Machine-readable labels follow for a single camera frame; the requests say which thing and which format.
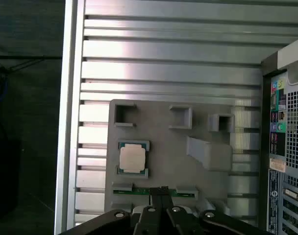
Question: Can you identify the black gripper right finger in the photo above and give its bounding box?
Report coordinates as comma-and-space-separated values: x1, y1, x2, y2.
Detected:
159, 187, 274, 235

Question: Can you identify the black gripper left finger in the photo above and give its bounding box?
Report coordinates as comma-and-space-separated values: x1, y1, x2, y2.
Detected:
65, 187, 165, 235

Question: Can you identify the CPU with silver top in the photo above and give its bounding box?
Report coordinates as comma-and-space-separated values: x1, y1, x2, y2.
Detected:
117, 141, 150, 176

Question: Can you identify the green RAM stick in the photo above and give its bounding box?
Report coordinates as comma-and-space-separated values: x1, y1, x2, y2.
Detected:
113, 188, 198, 197

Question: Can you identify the grey plastic parts rack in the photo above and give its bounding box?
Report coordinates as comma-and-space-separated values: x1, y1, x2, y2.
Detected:
104, 98, 236, 217

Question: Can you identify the grey PC case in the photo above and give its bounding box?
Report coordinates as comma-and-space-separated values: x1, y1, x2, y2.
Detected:
260, 34, 298, 235

